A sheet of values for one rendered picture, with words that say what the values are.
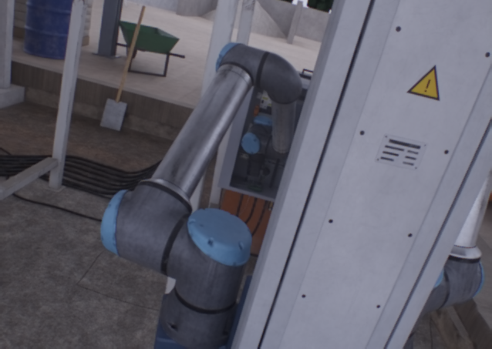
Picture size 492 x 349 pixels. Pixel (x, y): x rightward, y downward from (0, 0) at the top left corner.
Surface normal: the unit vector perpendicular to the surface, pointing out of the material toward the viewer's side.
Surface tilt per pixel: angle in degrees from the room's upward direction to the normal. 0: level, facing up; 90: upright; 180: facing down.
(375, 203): 90
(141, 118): 90
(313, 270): 90
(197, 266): 87
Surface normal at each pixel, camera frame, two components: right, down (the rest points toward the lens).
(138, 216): 0.00, -0.51
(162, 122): -0.11, 0.32
